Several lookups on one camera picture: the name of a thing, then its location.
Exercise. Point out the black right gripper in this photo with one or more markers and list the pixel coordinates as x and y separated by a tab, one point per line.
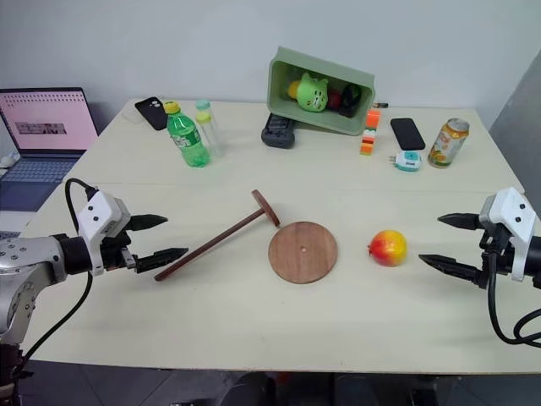
501	249

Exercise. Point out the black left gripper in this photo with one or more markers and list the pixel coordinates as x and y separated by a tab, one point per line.
115	253

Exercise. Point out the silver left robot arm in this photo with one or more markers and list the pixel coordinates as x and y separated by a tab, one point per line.
25	258

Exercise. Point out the wooden rod with cap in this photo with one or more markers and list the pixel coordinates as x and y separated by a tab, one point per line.
220	238

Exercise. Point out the red yellow toy fruit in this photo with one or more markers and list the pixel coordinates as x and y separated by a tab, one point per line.
389	248

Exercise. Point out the white teal plug adapter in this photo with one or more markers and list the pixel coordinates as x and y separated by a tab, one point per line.
408	161

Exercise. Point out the orange juice can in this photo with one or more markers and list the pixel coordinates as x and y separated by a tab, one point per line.
447	146

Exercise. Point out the green soda bottle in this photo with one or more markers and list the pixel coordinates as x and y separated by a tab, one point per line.
188	141

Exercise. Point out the clear bottle yellow-green cap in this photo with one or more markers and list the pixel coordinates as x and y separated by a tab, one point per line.
212	137

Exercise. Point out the black smartphone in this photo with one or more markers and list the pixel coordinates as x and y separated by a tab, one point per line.
407	133

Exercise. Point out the black phone case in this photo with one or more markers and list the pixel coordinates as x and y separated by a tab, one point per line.
153	112

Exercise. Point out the grey partition panel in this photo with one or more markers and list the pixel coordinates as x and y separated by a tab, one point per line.
517	131

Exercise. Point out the orange white green block stack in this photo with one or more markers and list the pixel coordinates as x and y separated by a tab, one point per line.
369	135

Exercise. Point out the clear bottle teal cap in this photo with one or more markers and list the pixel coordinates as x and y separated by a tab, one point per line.
203	105

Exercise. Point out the round wooden base disc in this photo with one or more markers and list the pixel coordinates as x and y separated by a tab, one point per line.
303	252

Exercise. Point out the dark blue laptop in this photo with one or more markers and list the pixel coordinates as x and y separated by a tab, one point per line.
44	127

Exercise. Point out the small dark battery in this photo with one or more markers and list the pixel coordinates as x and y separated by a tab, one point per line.
379	104

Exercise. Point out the dark grey handheld device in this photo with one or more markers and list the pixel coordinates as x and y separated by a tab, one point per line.
278	133

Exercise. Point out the white computer mouse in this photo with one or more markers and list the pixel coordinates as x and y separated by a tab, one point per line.
9	160

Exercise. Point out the green plastic bin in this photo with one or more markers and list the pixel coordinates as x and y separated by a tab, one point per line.
334	120

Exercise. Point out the black object in bin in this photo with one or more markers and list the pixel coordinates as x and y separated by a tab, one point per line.
350	101

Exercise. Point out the green cat toy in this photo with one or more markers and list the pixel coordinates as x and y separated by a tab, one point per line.
313	94

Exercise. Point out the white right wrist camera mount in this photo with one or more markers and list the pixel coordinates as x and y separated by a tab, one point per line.
509	211

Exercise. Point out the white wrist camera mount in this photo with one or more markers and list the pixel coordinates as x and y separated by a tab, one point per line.
509	211
98	213

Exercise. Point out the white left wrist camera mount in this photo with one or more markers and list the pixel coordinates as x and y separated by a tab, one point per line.
98	213

